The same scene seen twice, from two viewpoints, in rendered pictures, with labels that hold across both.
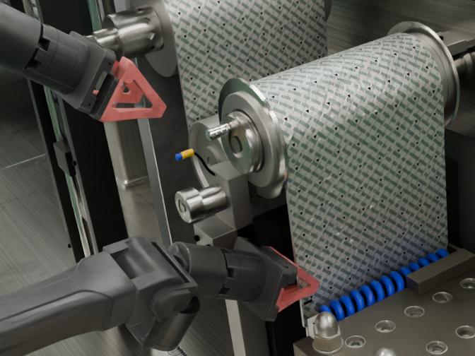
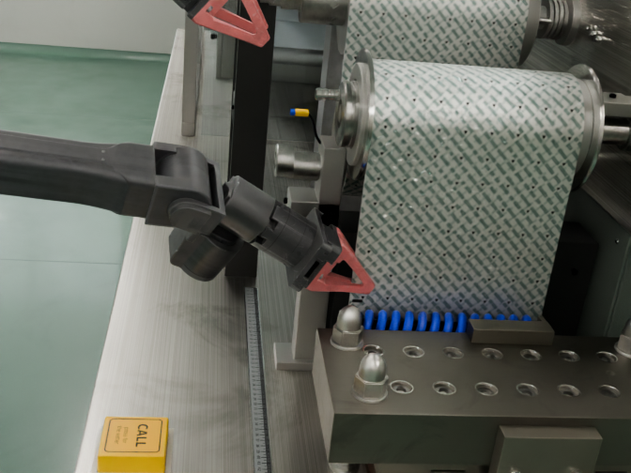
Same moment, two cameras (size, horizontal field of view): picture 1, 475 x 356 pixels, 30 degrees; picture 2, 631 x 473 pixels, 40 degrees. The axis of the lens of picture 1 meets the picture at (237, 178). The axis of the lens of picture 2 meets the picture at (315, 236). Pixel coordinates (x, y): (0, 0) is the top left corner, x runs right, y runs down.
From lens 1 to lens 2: 0.34 m
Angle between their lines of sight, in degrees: 17
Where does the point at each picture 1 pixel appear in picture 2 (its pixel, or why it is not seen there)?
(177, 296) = (194, 210)
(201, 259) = (247, 197)
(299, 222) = (370, 211)
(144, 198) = not seen: hidden behind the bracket
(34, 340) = (41, 185)
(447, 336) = (464, 384)
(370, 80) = (500, 98)
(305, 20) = (497, 45)
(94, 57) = not seen: outside the picture
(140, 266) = (176, 171)
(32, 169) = not seen: hidden behind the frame
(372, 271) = (440, 303)
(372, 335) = (394, 353)
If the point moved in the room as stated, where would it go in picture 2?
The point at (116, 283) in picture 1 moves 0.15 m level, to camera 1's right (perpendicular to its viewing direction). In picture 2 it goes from (140, 172) to (279, 205)
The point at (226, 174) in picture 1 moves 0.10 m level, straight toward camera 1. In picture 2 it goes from (329, 144) to (297, 168)
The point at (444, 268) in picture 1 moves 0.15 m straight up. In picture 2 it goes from (512, 328) to (538, 205)
